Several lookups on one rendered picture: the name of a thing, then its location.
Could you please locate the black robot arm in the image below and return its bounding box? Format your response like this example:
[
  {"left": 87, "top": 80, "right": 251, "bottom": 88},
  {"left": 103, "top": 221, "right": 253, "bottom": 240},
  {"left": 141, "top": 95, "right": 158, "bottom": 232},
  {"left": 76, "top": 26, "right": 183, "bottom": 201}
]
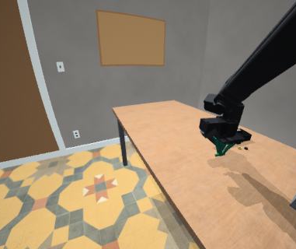
[{"left": 199, "top": 2, "right": 296, "bottom": 138}]

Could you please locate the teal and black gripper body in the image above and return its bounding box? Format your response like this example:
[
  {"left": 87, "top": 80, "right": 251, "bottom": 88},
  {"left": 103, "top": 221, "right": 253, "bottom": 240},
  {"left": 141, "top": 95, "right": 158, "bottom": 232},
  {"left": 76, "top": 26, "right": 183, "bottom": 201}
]
[{"left": 213, "top": 121, "right": 245, "bottom": 145}]

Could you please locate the black rack of three labelled bins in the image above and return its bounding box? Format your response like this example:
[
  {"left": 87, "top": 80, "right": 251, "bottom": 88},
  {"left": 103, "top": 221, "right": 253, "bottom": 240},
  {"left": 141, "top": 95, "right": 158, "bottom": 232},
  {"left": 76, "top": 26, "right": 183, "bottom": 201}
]
[{"left": 208, "top": 128, "right": 252, "bottom": 145}]

